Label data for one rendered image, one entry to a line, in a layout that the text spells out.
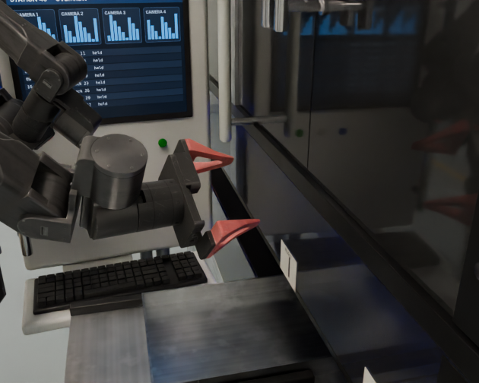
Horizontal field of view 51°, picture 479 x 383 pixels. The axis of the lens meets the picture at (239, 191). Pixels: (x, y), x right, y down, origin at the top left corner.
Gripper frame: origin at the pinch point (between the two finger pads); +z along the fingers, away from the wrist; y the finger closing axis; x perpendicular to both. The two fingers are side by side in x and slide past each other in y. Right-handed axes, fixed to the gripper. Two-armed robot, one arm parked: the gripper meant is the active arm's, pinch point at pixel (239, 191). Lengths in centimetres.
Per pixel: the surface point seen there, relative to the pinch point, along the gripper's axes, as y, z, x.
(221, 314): -6.4, 9.4, 39.8
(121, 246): 25, 3, 72
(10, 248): 112, -12, 250
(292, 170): 6.7, 16.3, 8.9
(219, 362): -15.7, 2.8, 32.8
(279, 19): 17.0, 7.3, -13.7
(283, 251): -2.1, 17.8, 23.1
